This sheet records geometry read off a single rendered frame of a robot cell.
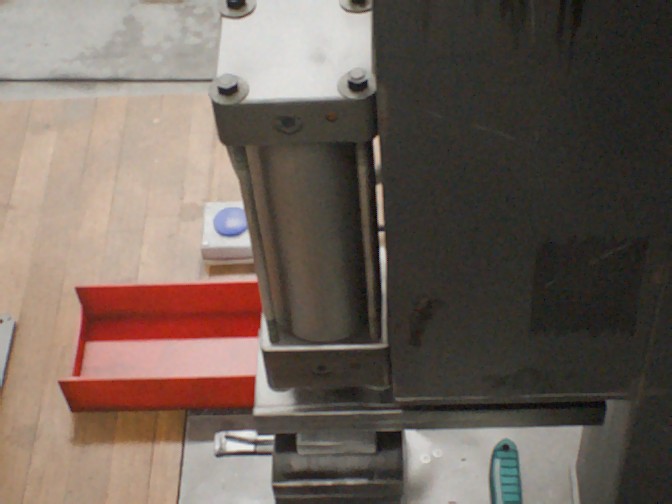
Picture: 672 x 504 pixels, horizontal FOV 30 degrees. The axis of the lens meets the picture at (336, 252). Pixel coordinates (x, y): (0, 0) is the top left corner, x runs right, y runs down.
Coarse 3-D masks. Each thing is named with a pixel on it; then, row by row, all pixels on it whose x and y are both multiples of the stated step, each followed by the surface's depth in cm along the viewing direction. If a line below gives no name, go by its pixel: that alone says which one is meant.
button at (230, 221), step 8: (224, 208) 139; (232, 208) 138; (240, 208) 139; (216, 216) 138; (224, 216) 138; (232, 216) 138; (240, 216) 138; (216, 224) 137; (224, 224) 137; (232, 224) 137; (240, 224) 137; (224, 232) 137; (232, 232) 136; (240, 232) 137
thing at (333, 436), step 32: (256, 384) 95; (256, 416) 93; (288, 416) 93; (320, 416) 93; (352, 416) 93; (384, 416) 93; (416, 416) 93; (448, 416) 93; (480, 416) 93; (512, 416) 93; (544, 416) 93; (576, 416) 92; (288, 448) 96; (320, 448) 95; (352, 448) 95; (384, 448) 95; (288, 480) 94; (320, 480) 94; (352, 480) 94; (384, 480) 94
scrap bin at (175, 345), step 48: (96, 288) 130; (144, 288) 130; (192, 288) 130; (240, 288) 130; (96, 336) 133; (144, 336) 132; (192, 336) 132; (240, 336) 132; (96, 384) 123; (144, 384) 123; (192, 384) 123; (240, 384) 123
